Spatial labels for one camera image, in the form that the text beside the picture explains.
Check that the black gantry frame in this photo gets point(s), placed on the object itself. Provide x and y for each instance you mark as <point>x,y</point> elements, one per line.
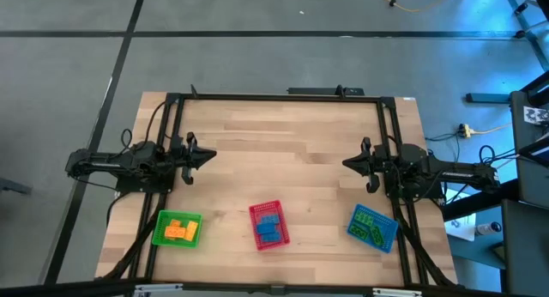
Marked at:
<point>64,288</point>

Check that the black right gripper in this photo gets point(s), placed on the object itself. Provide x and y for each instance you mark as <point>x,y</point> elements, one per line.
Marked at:
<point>378,164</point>

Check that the silver bracket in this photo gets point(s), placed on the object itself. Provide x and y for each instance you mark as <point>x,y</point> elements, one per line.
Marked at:
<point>396,292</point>
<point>156,287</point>

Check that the black equipment cabinet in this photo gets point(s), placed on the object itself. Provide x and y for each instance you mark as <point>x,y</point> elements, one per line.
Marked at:
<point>527,245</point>
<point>532,177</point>

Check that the blue plastic basket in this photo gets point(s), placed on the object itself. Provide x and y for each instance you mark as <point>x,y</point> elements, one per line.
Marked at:
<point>391,232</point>

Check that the black bar with clamp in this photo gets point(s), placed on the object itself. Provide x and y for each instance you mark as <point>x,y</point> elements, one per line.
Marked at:
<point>317,91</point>

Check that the grey desk foot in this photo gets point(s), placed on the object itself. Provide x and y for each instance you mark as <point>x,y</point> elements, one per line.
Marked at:
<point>13,186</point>

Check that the black table frame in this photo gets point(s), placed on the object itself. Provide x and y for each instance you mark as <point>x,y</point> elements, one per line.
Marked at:
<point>279,98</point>

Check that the white paper sheet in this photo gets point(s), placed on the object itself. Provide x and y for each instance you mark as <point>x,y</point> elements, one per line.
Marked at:
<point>461,228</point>

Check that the metal rack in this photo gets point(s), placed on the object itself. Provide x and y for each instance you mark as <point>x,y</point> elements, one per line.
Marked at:
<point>534,31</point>

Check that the green plastic basket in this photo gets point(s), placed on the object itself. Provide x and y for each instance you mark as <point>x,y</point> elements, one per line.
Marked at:
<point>159,220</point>

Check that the grey floor bar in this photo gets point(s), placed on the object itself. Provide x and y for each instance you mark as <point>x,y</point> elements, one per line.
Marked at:
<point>489,98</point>

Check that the red plastic basket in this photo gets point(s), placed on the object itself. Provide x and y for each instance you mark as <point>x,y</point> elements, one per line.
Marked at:
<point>254,211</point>

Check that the yellow power strip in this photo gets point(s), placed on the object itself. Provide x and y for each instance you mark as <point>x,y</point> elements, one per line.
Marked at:
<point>466,130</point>

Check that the marker tag sheet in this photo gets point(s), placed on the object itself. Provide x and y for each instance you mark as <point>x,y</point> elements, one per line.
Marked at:
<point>535,115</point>

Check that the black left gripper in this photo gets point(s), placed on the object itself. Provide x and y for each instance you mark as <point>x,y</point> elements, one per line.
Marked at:
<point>182,157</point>

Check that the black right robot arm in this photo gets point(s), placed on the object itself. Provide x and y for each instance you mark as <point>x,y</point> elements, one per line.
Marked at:
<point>463,174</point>

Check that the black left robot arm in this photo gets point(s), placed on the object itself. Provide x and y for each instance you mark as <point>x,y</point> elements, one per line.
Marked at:
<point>107,164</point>

